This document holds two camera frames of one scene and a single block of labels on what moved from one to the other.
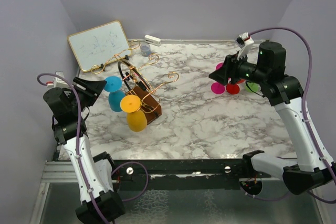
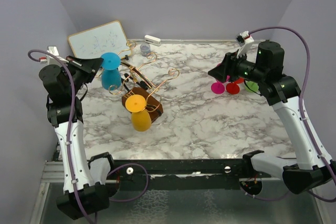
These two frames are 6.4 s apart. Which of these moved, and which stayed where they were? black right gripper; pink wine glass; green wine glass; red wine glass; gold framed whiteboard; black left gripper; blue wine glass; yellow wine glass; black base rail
Moved: yellow wine glass; blue wine glass; black left gripper
Stayed: black right gripper; green wine glass; pink wine glass; black base rail; gold framed whiteboard; red wine glass
